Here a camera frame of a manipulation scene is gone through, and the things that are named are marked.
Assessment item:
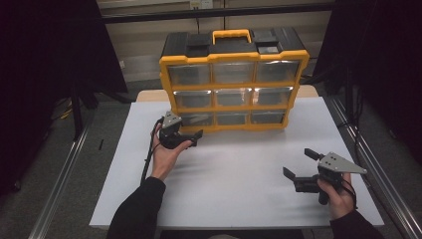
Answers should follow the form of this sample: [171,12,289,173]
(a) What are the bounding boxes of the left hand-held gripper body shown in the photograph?
[158,111,194,150]

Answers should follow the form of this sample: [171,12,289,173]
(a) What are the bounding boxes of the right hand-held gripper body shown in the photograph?
[293,151,368,205]

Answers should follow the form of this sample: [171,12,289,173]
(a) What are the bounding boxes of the small clear plastic drawer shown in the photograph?
[180,112,214,127]

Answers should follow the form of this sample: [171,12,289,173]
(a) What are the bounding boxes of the yellow black drawer organizer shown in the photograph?
[158,28,311,133]

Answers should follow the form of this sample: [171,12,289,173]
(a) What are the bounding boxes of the person's left hand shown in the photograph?
[150,123,194,182]

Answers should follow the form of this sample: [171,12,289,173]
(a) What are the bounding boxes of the person's right hand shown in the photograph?
[316,172,356,221]

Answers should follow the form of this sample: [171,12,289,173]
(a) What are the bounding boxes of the black metal stand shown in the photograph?
[70,79,85,141]
[343,66,366,140]

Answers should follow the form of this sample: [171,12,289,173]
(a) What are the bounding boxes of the group of clear drawers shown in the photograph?
[166,60,302,127]

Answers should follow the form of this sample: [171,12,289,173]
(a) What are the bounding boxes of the black curtain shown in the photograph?
[0,0,129,197]
[313,0,422,164]

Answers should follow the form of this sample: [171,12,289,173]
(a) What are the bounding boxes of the black horizontal bar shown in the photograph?
[101,3,335,25]

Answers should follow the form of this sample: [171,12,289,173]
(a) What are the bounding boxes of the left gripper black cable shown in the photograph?
[140,117,165,185]

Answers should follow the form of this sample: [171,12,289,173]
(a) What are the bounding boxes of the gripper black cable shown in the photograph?
[140,117,165,185]
[341,180,358,211]

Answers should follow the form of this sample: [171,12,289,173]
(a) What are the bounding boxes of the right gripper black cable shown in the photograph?
[341,180,358,211]

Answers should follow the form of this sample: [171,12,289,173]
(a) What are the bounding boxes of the metal floor rail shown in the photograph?
[27,127,92,239]
[325,96,422,239]

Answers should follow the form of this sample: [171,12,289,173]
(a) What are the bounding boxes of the yellow floor cable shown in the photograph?
[59,105,75,121]

